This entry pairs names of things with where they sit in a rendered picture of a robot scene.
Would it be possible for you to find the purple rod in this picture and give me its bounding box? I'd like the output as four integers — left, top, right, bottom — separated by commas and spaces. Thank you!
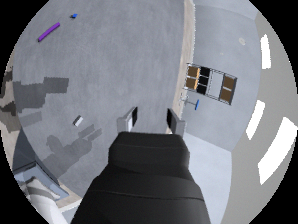
39, 22, 60, 41

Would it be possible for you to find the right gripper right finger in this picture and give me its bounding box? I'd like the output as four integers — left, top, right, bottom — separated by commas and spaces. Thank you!
166, 108, 186, 139

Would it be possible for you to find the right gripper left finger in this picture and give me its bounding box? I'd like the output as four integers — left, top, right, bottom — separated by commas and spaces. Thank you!
117, 107, 137, 133

